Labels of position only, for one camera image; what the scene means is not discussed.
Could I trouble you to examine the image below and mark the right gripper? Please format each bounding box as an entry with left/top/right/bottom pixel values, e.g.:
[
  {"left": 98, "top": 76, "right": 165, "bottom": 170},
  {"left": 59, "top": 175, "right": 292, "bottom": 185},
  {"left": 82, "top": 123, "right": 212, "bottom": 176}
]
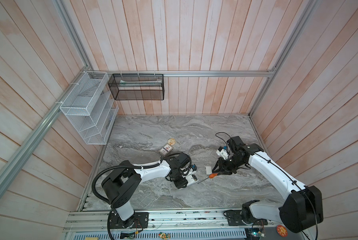
[{"left": 210, "top": 155, "right": 243, "bottom": 174}]

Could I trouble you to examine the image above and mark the orange black screwdriver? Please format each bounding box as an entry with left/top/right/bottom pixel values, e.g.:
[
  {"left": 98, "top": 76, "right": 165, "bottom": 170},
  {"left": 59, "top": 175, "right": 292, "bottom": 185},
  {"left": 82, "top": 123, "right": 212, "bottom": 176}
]
[{"left": 198, "top": 173, "right": 220, "bottom": 184}]

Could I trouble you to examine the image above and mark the white air conditioner remote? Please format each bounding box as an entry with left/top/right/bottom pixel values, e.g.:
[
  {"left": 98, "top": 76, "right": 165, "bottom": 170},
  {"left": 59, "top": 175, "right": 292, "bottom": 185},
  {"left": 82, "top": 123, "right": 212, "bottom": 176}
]
[{"left": 185, "top": 174, "right": 199, "bottom": 187}]

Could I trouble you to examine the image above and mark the white battery cover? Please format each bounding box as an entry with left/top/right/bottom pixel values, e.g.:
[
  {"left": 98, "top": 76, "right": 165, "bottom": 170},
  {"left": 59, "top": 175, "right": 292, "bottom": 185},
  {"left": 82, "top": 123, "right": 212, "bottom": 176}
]
[{"left": 206, "top": 166, "right": 213, "bottom": 176}]

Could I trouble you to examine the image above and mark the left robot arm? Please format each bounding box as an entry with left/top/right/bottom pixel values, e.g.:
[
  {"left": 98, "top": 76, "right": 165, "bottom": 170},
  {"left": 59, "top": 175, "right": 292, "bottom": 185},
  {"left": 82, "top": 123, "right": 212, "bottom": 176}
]
[{"left": 92, "top": 152, "right": 199, "bottom": 222}]

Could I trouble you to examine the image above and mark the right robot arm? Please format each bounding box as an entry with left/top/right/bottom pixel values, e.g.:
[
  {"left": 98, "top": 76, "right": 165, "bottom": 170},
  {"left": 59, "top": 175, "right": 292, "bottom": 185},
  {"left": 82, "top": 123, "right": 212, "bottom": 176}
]
[{"left": 206, "top": 136, "right": 324, "bottom": 233}]

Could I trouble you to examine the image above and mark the playing card box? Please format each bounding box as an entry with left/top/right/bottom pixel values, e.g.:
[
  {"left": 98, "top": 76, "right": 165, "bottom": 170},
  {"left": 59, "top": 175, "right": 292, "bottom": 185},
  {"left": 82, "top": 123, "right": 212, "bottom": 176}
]
[{"left": 159, "top": 144, "right": 173, "bottom": 156}]

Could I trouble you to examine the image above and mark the round wooden coaster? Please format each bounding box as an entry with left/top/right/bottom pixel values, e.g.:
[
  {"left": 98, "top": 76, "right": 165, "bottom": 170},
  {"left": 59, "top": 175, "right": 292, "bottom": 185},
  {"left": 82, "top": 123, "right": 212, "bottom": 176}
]
[{"left": 167, "top": 138, "right": 176, "bottom": 146}]

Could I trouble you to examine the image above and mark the red round sticker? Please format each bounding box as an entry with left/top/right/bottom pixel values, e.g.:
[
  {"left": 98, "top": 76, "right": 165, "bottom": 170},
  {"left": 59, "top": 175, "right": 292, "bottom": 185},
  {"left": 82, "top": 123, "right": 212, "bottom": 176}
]
[{"left": 277, "top": 225, "right": 288, "bottom": 238}]

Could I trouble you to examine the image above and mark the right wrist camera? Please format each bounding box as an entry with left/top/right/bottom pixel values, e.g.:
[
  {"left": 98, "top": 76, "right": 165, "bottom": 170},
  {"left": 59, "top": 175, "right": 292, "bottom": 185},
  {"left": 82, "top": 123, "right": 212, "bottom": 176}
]
[{"left": 216, "top": 146, "right": 229, "bottom": 160}]

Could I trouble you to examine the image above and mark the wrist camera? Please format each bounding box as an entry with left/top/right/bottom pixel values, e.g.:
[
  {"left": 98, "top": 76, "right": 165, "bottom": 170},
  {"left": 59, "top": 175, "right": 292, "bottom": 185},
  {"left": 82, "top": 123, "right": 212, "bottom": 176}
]
[
  {"left": 216, "top": 146, "right": 229, "bottom": 160},
  {"left": 189, "top": 164, "right": 197, "bottom": 175}
]

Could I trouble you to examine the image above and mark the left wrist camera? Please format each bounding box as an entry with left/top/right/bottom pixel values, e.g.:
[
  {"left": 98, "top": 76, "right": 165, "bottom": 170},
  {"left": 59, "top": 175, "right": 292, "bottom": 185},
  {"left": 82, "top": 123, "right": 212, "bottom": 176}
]
[{"left": 189, "top": 164, "right": 197, "bottom": 175}]

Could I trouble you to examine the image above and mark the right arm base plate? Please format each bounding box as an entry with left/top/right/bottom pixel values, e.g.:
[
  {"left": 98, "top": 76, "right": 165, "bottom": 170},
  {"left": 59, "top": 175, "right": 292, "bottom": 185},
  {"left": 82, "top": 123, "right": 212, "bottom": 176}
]
[{"left": 223, "top": 210, "right": 268, "bottom": 227}]

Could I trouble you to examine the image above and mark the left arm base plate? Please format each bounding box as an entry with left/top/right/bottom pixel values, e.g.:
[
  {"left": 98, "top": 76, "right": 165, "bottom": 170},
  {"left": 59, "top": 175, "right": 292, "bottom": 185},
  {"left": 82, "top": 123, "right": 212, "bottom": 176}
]
[{"left": 107, "top": 212, "right": 149, "bottom": 230}]

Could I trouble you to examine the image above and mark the black corrugated cable conduit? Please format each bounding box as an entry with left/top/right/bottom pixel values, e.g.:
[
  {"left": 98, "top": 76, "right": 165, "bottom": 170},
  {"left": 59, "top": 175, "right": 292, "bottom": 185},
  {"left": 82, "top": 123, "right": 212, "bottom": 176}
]
[{"left": 91, "top": 161, "right": 162, "bottom": 205}]

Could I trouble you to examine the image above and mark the aluminium mounting rail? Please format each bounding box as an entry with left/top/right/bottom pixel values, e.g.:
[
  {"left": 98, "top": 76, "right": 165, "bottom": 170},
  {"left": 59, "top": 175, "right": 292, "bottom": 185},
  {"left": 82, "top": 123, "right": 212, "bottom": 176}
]
[{"left": 61, "top": 206, "right": 312, "bottom": 232}]

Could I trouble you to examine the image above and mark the black wire mesh basket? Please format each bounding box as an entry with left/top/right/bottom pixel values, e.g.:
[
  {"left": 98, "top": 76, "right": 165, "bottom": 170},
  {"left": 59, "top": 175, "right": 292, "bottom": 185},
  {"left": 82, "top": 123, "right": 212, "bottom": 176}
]
[{"left": 108, "top": 73, "right": 165, "bottom": 101}]

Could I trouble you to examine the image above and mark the white wire mesh shelf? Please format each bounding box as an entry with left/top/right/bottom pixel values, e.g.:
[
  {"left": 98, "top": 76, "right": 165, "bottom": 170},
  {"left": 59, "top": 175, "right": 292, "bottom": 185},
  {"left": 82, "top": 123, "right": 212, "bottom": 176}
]
[{"left": 60, "top": 71, "right": 119, "bottom": 145}]

